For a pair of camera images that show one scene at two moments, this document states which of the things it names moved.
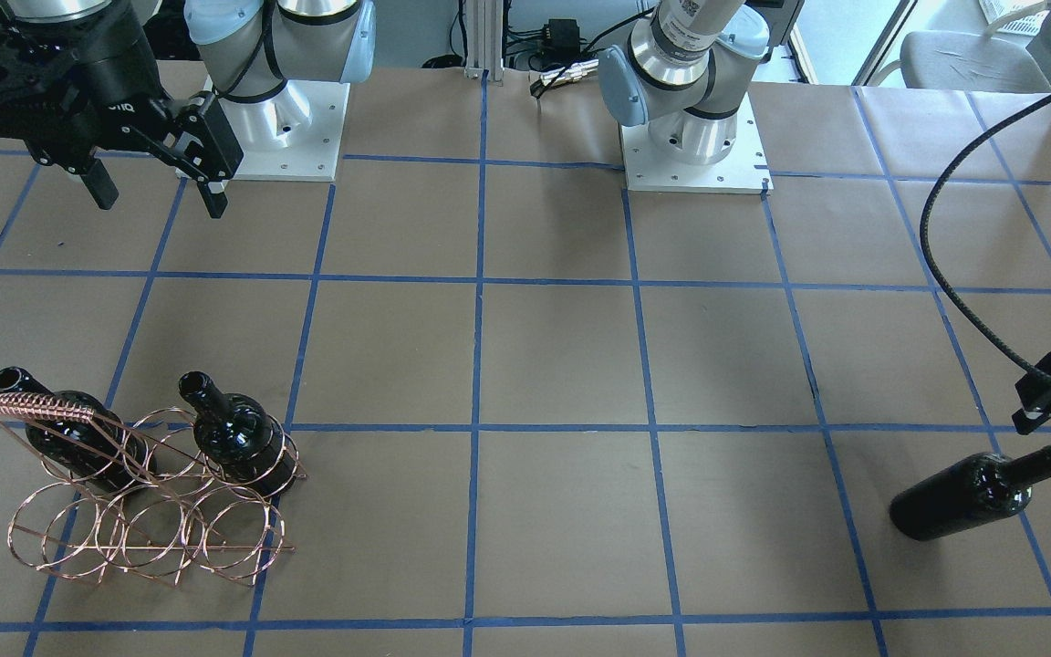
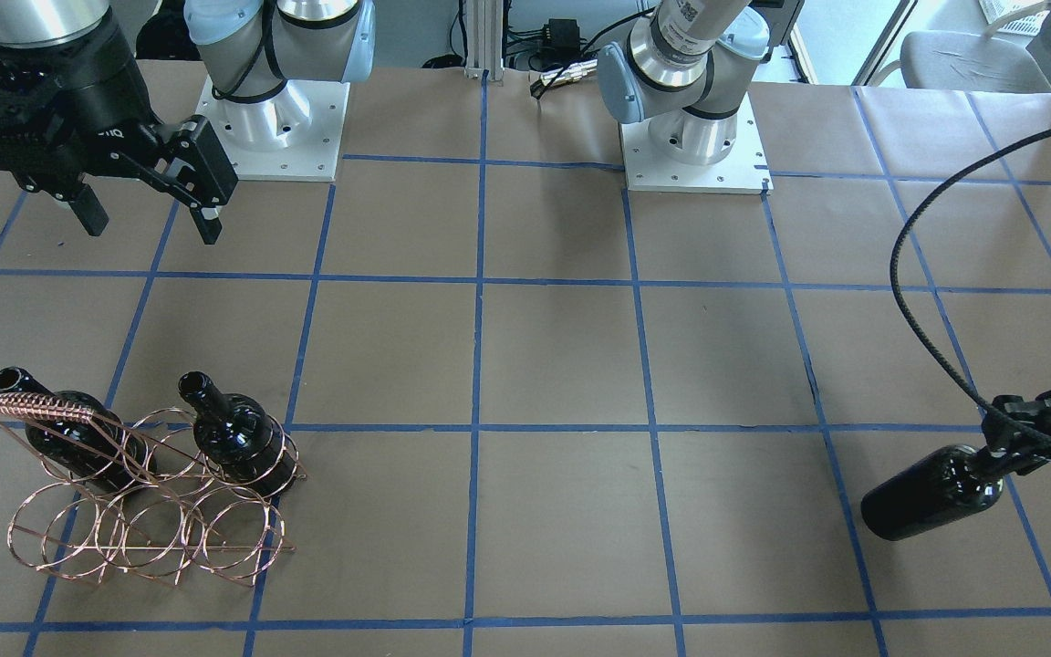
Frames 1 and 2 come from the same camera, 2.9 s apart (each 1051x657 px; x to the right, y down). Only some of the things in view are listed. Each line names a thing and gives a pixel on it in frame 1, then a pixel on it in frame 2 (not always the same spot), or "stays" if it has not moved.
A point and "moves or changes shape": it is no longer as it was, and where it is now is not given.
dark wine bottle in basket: [253, 452] stays
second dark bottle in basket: [103, 448] stays
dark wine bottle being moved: [980, 489] moves or changes shape
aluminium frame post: [483, 39] stays
